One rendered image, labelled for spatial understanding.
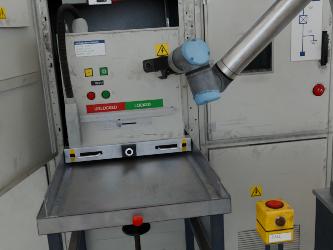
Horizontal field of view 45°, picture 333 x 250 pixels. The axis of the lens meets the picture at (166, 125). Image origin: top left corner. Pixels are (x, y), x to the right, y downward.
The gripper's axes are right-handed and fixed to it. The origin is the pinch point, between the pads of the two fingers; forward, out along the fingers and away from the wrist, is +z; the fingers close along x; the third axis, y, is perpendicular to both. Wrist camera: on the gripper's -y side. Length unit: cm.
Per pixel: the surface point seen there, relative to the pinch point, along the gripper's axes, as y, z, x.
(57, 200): -47, -13, -42
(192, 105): 23.9, 20.5, -15.3
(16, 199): -60, 51, -46
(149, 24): 34, 86, 43
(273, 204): 6, -59, -49
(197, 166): 8.0, -8.8, -40.8
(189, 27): 23.9, 10.9, 20.2
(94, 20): 1, 93, 50
